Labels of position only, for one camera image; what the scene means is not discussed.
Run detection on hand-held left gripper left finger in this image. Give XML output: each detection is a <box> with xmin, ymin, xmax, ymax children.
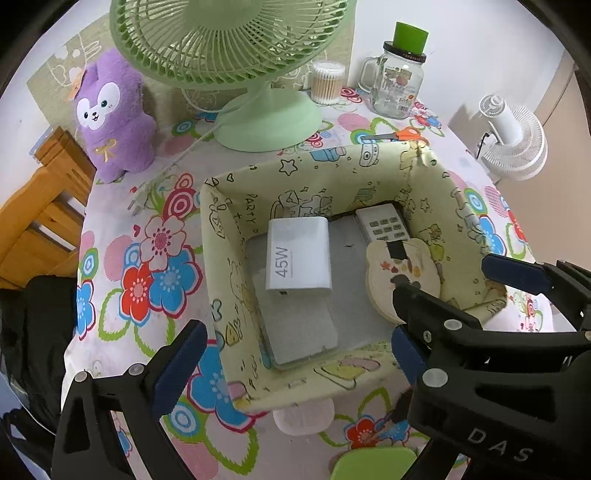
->
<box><xmin>52</xmin><ymin>318</ymin><xmax>208</xmax><ymax>480</ymax></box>

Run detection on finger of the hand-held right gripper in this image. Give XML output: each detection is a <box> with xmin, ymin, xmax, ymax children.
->
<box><xmin>481</xmin><ymin>254</ymin><xmax>591</xmax><ymax>324</ymax></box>
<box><xmin>392</xmin><ymin>282</ymin><xmax>591</xmax><ymax>374</ymax></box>

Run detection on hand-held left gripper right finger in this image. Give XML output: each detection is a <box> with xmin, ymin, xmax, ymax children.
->
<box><xmin>392</xmin><ymin>324</ymin><xmax>428</xmax><ymax>385</ymax></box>

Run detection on beige bear-shaped wooden coaster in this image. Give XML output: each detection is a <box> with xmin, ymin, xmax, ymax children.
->
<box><xmin>366</xmin><ymin>237</ymin><xmax>444</xmax><ymax>324</ymax></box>

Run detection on white box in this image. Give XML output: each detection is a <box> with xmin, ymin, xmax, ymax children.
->
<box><xmin>253</xmin><ymin>272</ymin><xmax>340</xmax><ymax>370</ymax></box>

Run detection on white remote control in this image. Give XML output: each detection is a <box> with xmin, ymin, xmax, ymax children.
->
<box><xmin>355</xmin><ymin>205</ymin><xmax>414</xmax><ymax>243</ymax></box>

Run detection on patterned fabric storage box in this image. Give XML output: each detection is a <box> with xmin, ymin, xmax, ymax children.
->
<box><xmin>199</xmin><ymin>142</ymin><xmax>509</xmax><ymax>411</ymax></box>

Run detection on green oval case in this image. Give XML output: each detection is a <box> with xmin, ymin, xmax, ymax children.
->
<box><xmin>330</xmin><ymin>447</ymin><xmax>419</xmax><ymax>480</ymax></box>

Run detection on white charger block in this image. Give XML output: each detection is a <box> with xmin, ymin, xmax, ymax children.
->
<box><xmin>265</xmin><ymin>217</ymin><xmax>334</xmax><ymax>296</ymax></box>

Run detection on white floor fan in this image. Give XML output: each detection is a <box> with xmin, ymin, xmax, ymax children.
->
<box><xmin>478</xmin><ymin>93</ymin><xmax>548</xmax><ymax>181</ymax></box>

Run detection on black clothing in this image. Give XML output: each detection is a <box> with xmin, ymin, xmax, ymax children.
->
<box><xmin>0</xmin><ymin>274</ymin><xmax>81</xmax><ymax>480</ymax></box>

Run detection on floral tablecloth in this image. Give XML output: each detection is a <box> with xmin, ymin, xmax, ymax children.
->
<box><xmin>62</xmin><ymin>85</ymin><xmax>578</xmax><ymax>480</ymax></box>

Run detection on wooden chair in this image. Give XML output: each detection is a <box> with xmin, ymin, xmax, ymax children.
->
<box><xmin>0</xmin><ymin>127</ymin><xmax>98</xmax><ymax>289</ymax></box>

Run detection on glass jar mug green lid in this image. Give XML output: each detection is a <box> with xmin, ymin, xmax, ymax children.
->
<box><xmin>359</xmin><ymin>21</ymin><xmax>430</xmax><ymax>120</ymax></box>

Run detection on purple plush toy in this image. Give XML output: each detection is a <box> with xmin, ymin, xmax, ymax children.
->
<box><xmin>74</xmin><ymin>48</ymin><xmax>155</xmax><ymax>184</ymax></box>

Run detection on green desk fan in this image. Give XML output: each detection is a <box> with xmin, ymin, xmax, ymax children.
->
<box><xmin>110</xmin><ymin>0</ymin><xmax>358</xmax><ymax>153</ymax></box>

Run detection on cotton swab container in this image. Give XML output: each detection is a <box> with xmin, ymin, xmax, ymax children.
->
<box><xmin>310</xmin><ymin>61</ymin><xmax>347</xmax><ymax>104</ymax></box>

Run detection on white fan power cord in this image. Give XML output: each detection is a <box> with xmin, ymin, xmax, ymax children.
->
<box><xmin>129</xmin><ymin>108</ymin><xmax>232</xmax><ymax>217</ymax></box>

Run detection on orange handled scissors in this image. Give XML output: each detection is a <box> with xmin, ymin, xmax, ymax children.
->
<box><xmin>369</xmin><ymin>127</ymin><xmax>428</xmax><ymax>144</ymax></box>

